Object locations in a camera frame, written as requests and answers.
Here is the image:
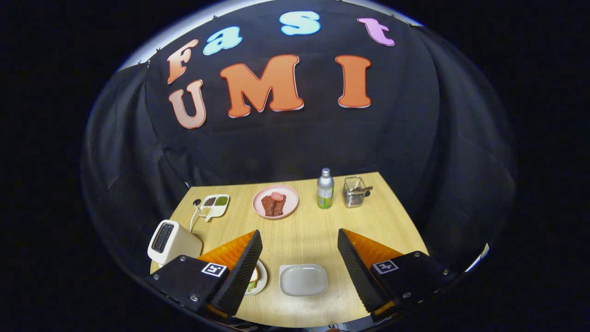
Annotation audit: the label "pink plate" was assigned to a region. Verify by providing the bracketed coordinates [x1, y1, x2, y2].
[252, 184, 299, 219]

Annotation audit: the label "black backdrop cloth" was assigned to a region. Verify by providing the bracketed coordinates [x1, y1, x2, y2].
[81, 0, 517, 277]

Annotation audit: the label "white toaster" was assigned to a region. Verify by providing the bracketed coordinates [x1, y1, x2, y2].
[147, 220, 203, 267]

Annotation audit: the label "white rectangular dish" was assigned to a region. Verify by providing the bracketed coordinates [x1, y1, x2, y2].
[279, 264, 328, 297]

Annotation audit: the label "brown meat slices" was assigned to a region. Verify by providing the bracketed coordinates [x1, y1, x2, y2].
[261, 196, 287, 217]

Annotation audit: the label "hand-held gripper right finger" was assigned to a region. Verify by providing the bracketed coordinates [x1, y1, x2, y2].
[336, 228, 457, 322]

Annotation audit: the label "wire utensil basket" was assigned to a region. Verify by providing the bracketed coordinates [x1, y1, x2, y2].
[342, 176, 367, 208]

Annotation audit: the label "white divided dish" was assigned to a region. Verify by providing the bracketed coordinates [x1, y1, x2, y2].
[198, 194, 230, 222]

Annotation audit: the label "silver bottle green label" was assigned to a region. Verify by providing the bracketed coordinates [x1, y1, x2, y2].
[317, 168, 335, 209]

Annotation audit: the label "white round plate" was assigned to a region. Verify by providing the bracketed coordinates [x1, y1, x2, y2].
[244, 260, 268, 296]

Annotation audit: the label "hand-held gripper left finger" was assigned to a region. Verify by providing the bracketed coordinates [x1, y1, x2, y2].
[144, 229, 263, 320]

